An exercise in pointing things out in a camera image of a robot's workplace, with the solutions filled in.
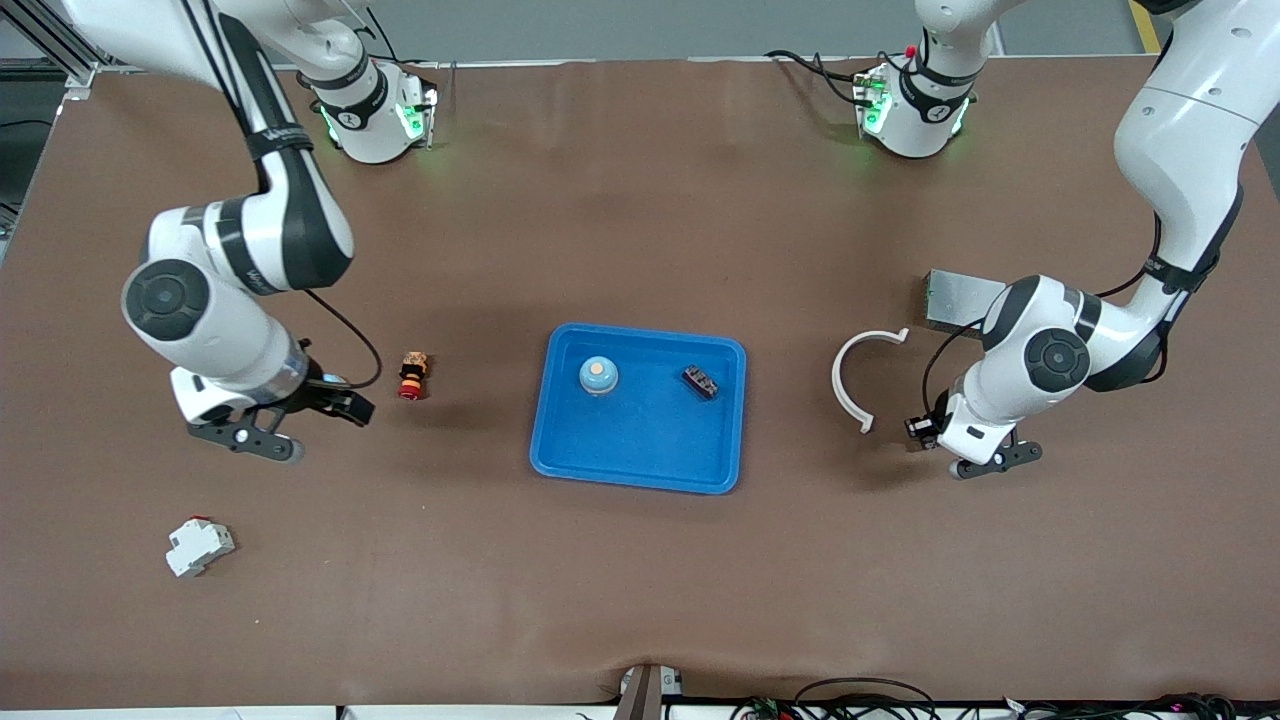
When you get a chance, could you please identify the black cables at arm base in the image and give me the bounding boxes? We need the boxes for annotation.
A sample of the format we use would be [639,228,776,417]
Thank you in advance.
[765,48,881,106]

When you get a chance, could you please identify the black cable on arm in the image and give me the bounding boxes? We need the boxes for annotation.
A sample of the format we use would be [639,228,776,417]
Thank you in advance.
[180,0,384,391]
[920,210,1246,421]

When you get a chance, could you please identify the white circuit breaker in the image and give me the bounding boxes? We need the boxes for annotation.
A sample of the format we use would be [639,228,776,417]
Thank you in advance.
[165,516,237,579]

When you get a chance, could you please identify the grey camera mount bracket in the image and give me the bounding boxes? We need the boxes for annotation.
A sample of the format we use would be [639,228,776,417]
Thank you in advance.
[615,665,686,720]

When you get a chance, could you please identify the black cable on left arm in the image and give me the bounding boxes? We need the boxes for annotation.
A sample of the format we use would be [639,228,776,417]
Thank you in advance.
[920,210,1246,421]

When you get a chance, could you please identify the cable bundle along table edge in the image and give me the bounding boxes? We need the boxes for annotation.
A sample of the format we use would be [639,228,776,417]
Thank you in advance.
[730,693,1280,720]

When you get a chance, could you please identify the white curved pipe clamp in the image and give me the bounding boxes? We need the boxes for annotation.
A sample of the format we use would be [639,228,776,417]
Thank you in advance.
[831,328,911,434]

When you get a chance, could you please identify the black cable loop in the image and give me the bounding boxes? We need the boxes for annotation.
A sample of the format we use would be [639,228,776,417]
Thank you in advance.
[793,677,938,720]

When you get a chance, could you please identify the blue plastic tray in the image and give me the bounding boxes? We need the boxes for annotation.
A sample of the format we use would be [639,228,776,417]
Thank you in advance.
[529,322,748,496]

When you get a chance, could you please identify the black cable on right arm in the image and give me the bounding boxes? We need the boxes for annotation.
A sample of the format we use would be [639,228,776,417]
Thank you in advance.
[180,0,384,391]

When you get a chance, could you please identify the metal power supply box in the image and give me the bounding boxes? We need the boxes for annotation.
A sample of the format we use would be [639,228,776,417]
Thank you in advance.
[922,268,1006,336]

